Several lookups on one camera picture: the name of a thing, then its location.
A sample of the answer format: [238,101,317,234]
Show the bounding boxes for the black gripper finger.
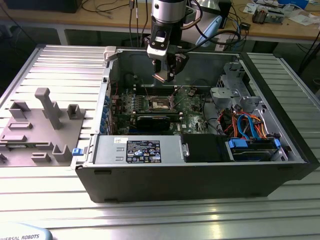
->
[166,51,190,83]
[153,58,165,75]

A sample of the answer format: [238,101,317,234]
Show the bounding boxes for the silver CPU plate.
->
[151,69,169,83]

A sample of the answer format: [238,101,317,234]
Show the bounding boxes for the CPU socket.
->
[147,94,176,112]

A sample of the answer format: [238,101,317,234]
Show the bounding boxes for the black RAM slots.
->
[134,111,181,120]
[136,84,176,97]

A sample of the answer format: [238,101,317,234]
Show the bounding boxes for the beige case latch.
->
[103,46,118,62]

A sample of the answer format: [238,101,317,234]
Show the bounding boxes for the silver metal drive cage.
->
[209,61,268,111]

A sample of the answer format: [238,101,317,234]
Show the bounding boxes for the black graphics card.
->
[134,113,172,132]

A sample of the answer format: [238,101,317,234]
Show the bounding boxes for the green motherboard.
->
[109,84,213,136]

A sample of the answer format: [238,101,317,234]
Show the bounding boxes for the wooden desk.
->
[0,0,320,42]

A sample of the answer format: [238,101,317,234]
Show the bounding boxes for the copper heat sink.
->
[251,7,270,25]

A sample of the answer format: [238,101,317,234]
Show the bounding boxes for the silver power supply unit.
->
[93,134,185,166]

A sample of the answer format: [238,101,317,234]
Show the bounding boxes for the hard disk in blue carrier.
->
[226,137,282,162]

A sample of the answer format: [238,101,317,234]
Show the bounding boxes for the black open PC case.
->
[74,47,320,204]

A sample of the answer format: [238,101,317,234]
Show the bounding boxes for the large black box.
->
[3,0,83,14]

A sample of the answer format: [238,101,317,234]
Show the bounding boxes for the grey plastic parts rack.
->
[0,87,87,168]

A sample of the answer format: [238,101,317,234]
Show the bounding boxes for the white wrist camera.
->
[146,29,171,61]

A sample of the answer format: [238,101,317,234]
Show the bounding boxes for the blue data wire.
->
[246,114,259,140]
[236,113,250,140]

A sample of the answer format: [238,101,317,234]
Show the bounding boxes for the orange wire bundle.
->
[224,112,270,138]

